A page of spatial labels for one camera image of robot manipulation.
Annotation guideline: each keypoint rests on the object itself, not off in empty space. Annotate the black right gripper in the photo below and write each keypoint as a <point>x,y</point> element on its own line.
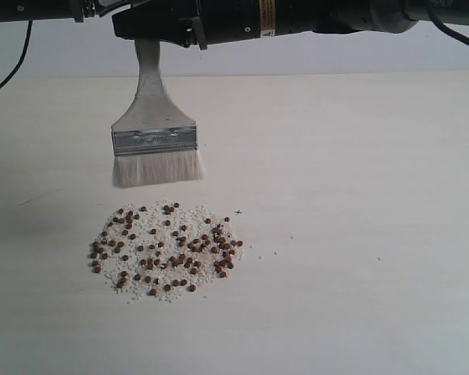
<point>212,22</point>

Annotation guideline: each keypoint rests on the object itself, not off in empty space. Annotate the pile of white grains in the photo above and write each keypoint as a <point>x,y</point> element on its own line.
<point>164,249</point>

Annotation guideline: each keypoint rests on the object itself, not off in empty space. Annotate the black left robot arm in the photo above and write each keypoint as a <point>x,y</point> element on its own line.
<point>25,10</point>

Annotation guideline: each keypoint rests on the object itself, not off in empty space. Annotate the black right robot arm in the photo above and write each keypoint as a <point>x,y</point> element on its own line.
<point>390,17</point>

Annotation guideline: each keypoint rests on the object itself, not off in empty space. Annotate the white wooden paint brush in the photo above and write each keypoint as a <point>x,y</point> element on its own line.
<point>154,142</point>

